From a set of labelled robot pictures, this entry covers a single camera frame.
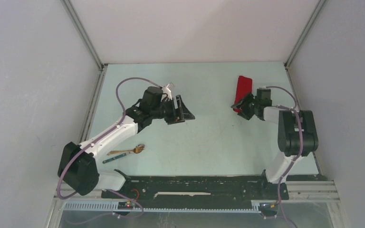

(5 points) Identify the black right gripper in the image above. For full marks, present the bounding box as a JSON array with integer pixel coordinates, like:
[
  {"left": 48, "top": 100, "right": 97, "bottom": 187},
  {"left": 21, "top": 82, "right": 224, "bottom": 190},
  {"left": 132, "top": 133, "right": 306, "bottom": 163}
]
[{"left": 231, "top": 92, "right": 259, "bottom": 121}]

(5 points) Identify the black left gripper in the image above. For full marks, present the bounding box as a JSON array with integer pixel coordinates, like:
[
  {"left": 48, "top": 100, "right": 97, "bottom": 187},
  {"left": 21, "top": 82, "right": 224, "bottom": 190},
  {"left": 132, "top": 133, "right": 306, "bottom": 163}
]
[{"left": 151, "top": 95, "right": 194, "bottom": 125}]

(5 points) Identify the red cloth napkin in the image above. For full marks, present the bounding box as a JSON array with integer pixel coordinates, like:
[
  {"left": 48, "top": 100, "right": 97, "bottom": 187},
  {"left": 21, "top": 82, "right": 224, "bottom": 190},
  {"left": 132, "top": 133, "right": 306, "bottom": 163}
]
[{"left": 234, "top": 76, "right": 252, "bottom": 114}]

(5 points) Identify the wooden fork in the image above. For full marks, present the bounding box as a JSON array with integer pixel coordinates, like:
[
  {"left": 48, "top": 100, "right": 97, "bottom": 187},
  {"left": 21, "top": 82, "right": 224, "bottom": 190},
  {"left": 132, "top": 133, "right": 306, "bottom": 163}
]
[{"left": 107, "top": 144, "right": 145, "bottom": 156}]

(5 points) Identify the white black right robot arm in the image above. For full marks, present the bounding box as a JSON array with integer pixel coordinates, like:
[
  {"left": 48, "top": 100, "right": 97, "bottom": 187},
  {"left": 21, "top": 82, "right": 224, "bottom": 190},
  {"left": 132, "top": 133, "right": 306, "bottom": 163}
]
[{"left": 231, "top": 86, "right": 319, "bottom": 199}]

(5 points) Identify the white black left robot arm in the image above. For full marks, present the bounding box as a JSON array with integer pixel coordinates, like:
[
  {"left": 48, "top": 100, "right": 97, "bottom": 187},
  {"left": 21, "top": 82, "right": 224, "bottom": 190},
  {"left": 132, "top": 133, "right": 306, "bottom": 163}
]
[{"left": 58, "top": 83, "right": 195, "bottom": 198}]

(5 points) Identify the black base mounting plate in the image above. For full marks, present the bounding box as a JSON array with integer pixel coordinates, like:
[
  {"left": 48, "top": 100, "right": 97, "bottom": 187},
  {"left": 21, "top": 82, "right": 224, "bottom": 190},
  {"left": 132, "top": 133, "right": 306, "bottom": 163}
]
[{"left": 118, "top": 174, "right": 287, "bottom": 209}]

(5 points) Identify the grey slotted cable duct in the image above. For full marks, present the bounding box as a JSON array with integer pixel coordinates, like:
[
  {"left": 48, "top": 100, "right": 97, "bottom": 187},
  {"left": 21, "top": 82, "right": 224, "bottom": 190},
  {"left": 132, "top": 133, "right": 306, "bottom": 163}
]
[{"left": 63, "top": 200, "right": 260, "bottom": 213}]

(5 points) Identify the aluminium front rail frame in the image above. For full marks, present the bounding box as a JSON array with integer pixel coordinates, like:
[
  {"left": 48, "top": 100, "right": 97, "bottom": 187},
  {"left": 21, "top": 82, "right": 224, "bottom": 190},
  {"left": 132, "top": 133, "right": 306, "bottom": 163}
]
[{"left": 67, "top": 181, "right": 340, "bottom": 203}]

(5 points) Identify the aluminium corner frame post right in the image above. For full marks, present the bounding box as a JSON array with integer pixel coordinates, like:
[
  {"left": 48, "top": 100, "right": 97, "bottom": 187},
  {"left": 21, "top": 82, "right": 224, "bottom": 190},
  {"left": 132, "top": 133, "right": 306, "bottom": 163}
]
[{"left": 285, "top": 0, "right": 327, "bottom": 70}]

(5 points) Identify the aluminium corner frame post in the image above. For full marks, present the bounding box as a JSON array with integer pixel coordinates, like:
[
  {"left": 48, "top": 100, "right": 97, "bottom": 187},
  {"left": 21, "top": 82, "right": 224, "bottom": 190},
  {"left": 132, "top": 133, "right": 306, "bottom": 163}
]
[
  {"left": 60, "top": 0, "right": 104, "bottom": 71},
  {"left": 285, "top": 0, "right": 327, "bottom": 70}
]

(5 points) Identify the aluminium corner frame post left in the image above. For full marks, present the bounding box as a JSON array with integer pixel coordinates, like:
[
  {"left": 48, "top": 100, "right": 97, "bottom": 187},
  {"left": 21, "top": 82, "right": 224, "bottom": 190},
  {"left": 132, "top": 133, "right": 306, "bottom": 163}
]
[{"left": 60, "top": 0, "right": 104, "bottom": 71}]

